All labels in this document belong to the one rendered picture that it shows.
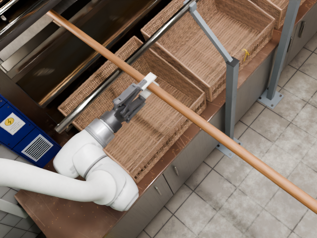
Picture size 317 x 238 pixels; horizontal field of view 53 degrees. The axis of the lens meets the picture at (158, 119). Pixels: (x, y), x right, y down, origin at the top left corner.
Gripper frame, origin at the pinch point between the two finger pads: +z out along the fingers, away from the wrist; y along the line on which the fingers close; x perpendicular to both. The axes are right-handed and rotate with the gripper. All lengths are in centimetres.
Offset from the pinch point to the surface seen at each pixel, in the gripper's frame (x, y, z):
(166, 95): 8.7, -1.5, 0.2
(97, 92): -14.1, 1.9, -13.0
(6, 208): -49, 67, -81
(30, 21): -36.2, -21.2, -13.3
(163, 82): -32, 60, 27
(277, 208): 55, 119, 25
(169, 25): -14.2, 2.1, 25.7
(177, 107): 14.4, -1.1, -0.8
